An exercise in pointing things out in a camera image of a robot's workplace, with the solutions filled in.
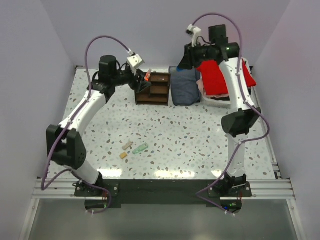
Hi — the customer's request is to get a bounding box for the green clear correction tape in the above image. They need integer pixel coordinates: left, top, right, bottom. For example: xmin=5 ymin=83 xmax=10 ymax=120
xmin=132 ymin=143 xmax=149 ymax=154

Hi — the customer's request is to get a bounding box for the pink cloth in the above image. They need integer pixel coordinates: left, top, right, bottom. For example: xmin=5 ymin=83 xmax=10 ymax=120
xmin=196 ymin=78 xmax=206 ymax=96

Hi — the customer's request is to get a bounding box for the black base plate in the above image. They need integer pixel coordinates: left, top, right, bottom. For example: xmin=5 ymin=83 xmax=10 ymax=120
xmin=74 ymin=177 xmax=252 ymax=209

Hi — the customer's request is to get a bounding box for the white basket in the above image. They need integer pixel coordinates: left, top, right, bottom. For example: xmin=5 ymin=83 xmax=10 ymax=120
xmin=201 ymin=57 xmax=254 ymax=110

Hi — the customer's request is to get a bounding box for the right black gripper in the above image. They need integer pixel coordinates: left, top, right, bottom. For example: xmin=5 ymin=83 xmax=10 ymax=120
xmin=178 ymin=41 xmax=215 ymax=71

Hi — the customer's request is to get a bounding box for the tan eraser block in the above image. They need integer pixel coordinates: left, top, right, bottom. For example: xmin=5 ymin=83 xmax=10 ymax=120
xmin=120 ymin=152 xmax=128 ymax=159

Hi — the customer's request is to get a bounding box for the red folded cloth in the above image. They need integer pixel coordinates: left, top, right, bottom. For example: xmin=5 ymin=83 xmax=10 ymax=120
xmin=195 ymin=57 xmax=258 ymax=96

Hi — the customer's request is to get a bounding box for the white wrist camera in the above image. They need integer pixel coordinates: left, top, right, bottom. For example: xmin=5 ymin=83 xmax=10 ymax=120
xmin=186 ymin=24 xmax=202 ymax=48
xmin=126 ymin=54 xmax=145 ymax=71

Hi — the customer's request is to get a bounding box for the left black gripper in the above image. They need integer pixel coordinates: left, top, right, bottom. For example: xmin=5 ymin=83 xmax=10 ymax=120
xmin=112 ymin=66 xmax=152 ymax=93

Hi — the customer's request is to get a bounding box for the beige eraser piece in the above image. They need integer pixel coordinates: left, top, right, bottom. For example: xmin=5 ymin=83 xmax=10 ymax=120
xmin=122 ymin=141 xmax=133 ymax=151

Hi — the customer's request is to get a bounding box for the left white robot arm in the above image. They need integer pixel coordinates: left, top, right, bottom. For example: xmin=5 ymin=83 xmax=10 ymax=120
xmin=46 ymin=53 xmax=151 ymax=198

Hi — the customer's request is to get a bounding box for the brown wooden desk organizer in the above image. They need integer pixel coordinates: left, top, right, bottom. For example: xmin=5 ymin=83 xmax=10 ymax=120
xmin=135 ymin=72 xmax=171 ymax=106

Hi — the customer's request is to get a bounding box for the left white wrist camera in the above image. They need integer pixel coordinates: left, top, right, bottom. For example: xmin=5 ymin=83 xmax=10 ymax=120
xmin=126 ymin=54 xmax=145 ymax=71

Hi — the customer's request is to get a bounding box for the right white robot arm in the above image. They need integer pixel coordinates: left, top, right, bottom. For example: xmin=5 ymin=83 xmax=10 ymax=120
xmin=178 ymin=24 xmax=261 ymax=197

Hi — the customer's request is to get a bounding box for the blue folded towel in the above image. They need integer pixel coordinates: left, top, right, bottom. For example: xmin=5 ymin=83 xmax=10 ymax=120
xmin=168 ymin=66 xmax=201 ymax=106

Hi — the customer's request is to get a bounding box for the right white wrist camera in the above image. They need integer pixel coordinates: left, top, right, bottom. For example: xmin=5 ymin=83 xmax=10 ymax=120
xmin=186 ymin=24 xmax=202 ymax=48

